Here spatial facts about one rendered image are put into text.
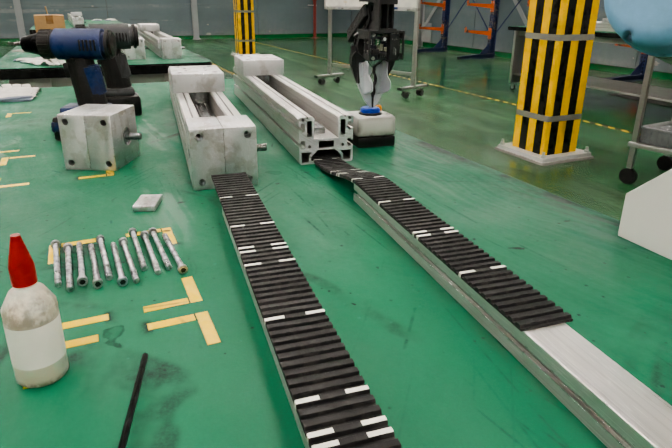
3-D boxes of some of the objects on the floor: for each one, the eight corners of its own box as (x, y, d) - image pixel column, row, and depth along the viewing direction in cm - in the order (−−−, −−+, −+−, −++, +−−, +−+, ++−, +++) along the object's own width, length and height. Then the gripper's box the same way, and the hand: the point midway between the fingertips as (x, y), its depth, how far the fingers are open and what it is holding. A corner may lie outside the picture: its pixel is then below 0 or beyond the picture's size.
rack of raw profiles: (411, 52, 1204) (417, -58, 1130) (445, 51, 1240) (453, -56, 1165) (516, 68, 922) (533, -76, 848) (556, 66, 958) (576, -73, 883)
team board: (313, 85, 723) (312, -79, 657) (339, 81, 756) (341, -75, 690) (402, 99, 622) (412, -93, 557) (428, 95, 655) (440, -87, 590)
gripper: (365, -6, 96) (361, 114, 103) (412, -6, 99) (405, 111, 106) (348, -6, 104) (347, 106, 111) (392, -5, 106) (388, 104, 113)
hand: (370, 100), depth 110 cm, fingers closed
